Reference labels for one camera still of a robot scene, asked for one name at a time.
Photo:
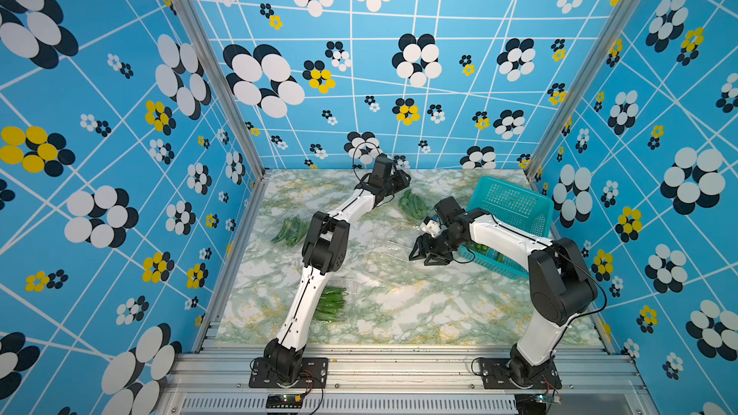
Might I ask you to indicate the green circuit board left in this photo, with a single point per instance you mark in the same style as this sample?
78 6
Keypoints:
284 402

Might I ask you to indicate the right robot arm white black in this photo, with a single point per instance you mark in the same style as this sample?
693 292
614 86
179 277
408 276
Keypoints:
561 288

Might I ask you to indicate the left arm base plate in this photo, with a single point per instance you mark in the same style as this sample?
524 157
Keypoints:
304 373

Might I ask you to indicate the aluminium corner post left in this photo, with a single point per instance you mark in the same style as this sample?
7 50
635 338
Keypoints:
199 39

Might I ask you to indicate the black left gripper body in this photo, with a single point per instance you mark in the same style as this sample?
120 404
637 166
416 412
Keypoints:
395 183

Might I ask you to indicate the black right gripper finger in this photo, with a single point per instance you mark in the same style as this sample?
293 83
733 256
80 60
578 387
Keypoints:
435 259
421 249

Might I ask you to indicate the aluminium corner post right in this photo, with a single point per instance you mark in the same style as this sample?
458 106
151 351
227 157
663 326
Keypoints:
612 30

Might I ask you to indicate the circuit board right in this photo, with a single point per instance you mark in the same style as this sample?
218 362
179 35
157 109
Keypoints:
535 404

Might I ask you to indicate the green peppers inside basket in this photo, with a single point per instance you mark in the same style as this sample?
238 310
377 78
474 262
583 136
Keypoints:
483 251

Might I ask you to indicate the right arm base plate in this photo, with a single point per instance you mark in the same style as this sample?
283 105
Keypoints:
518 374

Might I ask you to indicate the teal plastic basket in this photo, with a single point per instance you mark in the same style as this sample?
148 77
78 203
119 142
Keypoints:
519 207

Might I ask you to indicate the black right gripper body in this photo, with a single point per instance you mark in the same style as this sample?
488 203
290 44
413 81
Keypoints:
442 244

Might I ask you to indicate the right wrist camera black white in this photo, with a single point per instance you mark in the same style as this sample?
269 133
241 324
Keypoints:
445 213

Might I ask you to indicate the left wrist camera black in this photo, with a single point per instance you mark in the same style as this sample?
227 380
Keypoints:
382 170

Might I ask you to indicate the green peppers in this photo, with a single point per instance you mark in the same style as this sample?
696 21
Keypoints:
483 251
331 304
290 231
414 205

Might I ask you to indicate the aluminium corner post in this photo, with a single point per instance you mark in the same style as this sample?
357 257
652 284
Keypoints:
612 30
199 39

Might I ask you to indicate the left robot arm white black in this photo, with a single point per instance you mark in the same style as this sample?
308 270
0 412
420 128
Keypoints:
324 251

